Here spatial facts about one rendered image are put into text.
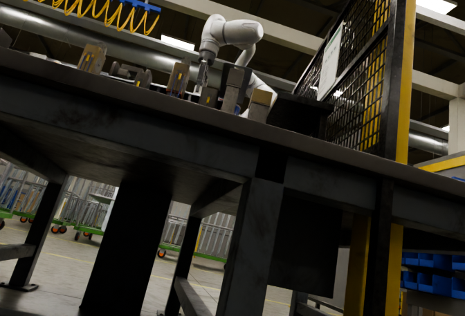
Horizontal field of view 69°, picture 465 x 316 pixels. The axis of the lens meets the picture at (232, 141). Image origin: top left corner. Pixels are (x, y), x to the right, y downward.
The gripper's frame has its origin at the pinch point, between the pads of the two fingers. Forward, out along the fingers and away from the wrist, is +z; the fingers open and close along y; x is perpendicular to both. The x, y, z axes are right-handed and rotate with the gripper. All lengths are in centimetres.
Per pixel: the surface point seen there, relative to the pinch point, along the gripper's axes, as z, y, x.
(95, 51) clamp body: 2.8, -22.0, 38.7
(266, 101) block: 4.1, -17.0, -29.4
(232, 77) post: 9.8, -40.5, -14.6
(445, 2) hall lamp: -614, 494, -464
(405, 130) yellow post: 20, -53, -67
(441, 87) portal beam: -229, 281, -311
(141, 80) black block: 9.4, -20.6, 19.2
